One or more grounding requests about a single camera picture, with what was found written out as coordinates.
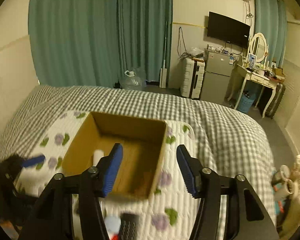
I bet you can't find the white bottle red cap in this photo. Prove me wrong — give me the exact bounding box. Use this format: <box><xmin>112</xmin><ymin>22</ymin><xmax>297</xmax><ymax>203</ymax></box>
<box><xmin>104</xmin><ymin>216</ymin><xmax>121</xmax><ymax>240</ymax></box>

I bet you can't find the white cylindrical device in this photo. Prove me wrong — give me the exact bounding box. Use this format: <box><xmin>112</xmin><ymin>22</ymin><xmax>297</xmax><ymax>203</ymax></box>
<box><xmin>93</xmin><ymin>150</ymin><xmax>104</xmax><ymax>166</ymax></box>

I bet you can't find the black remote control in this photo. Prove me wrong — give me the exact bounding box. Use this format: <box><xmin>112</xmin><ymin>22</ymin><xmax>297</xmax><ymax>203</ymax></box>
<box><xmin>119</xmin><ymin>213</ymin><xmax>139</xmax><ymax>240</ymax></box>

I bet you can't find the white floral quilted mat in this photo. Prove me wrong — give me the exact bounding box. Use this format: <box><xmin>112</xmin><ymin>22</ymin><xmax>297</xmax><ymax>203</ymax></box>
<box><xmin>15</xmin><ymin>111</ymin><xmax>199</xmax><ymax>239</ymax></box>

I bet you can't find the open cardboard box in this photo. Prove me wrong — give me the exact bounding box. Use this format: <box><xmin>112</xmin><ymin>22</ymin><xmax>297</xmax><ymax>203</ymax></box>
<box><xmin>62</xmin><ymin>112</ymin><xmax>167</xmax><ymax>199</ymax></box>

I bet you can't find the white louvered wardrobe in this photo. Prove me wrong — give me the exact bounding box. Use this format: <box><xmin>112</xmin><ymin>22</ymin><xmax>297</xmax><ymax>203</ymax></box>
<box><xmin>274</xmin><ymin>20</ymin><xmax>300</xmax><ymax>155</ymax></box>

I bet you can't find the blue laundry basket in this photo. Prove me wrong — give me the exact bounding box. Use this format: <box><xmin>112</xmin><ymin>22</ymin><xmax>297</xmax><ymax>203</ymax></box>
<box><xmin>237</xmin><ymin>92</ymin><xmax>256</xmax><ymax>114</ymax></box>

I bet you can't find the clear water jug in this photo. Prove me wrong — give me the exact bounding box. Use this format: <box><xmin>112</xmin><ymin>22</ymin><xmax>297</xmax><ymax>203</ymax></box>
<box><xmin>120</xmin><ymin>68</ymin><xmax>146</xmax><ymax>90</ymax></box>

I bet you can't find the grey mini fridge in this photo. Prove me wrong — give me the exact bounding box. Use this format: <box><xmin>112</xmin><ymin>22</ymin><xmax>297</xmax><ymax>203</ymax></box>
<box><xmin>200</xmin><ymin>50</ymin><xmax>234</xmax><ymax>105</ymax></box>

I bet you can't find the green curtain left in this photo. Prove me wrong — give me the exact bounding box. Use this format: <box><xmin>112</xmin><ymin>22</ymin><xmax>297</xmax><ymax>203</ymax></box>
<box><xmin>29</xmin><ymin>0</ymin><xmax>173</xmax><ymax>87</ymax></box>

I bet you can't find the green curtain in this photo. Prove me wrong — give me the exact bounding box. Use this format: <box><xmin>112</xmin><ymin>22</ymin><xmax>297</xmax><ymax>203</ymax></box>
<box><xmin>255</xmin><ymin>0</ymin><xmax>287</xmax><ymax>67</ymax></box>
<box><xmin>29</xmin><ymin>0</ymin><xmax>173</xmax><ymax>87</ymax></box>

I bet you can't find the white dressing table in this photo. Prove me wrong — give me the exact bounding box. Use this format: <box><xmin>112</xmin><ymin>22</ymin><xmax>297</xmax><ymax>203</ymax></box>
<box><xmin>226</xmin><ymin>63</ymin><xmax>286</xmax><ymax>118</ymax></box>

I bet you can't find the white suitcase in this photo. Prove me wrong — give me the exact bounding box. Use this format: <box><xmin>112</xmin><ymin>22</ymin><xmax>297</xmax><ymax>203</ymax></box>
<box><xmin>180</xmin><ymin>57</ymin><xmax>205</xmax><ymax>99</ymax></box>

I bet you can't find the oval white vanity mirror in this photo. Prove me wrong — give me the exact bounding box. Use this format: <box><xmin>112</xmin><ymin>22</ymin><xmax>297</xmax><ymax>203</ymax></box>
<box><xmin>248</xmin><ymin>33</ymin><xmax>268</xmax><ymax>63</ymax></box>

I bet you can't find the green curtain right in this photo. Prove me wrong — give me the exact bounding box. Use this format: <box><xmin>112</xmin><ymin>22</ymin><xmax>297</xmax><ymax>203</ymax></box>
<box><xmin>255</xmin><ymin>0</ymin><xmax>287</xmax><ymax>67</ymax></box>

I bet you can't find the black wall television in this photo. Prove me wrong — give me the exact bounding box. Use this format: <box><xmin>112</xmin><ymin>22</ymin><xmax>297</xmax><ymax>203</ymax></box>
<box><xmin>207</xmin><ymin>11</ymin><xmax>250</xmax><ymax>49</ymax></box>

